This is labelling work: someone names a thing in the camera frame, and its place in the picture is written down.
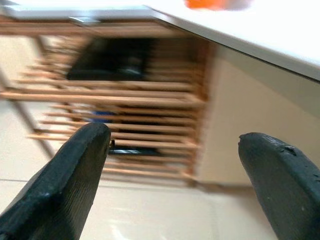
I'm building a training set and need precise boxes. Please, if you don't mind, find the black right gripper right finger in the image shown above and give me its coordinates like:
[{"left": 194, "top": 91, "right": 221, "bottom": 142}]
[{"left": 237, "top": 132, "right": 320, "bottom": 240}]

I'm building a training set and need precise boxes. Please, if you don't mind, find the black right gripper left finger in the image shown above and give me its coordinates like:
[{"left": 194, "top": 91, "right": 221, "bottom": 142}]
[{"left": 0, "top": 122, "right": 112, "bottom": 240}]

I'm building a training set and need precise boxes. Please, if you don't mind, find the white kitchen island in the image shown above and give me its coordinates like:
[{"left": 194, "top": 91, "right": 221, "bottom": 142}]
[{"left": 144, "top": 0, "right": 320, "bottom": 191}]

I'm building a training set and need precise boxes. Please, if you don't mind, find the wooden slatted rack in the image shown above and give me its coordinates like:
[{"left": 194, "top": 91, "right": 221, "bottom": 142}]
[{"left": 0, "top": 14, "right": 216, "bottom": 188}]

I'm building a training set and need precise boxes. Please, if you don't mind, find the black box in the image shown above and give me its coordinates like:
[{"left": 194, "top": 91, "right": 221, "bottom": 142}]
[{"left": 66, "top": 37, "right": 157, "bottom": 81}]

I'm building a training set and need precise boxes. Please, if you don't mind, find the orange plate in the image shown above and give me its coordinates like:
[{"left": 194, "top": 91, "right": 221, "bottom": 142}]
[{"left": 184, "top": 0, "right": 227, "bottom": 11}]

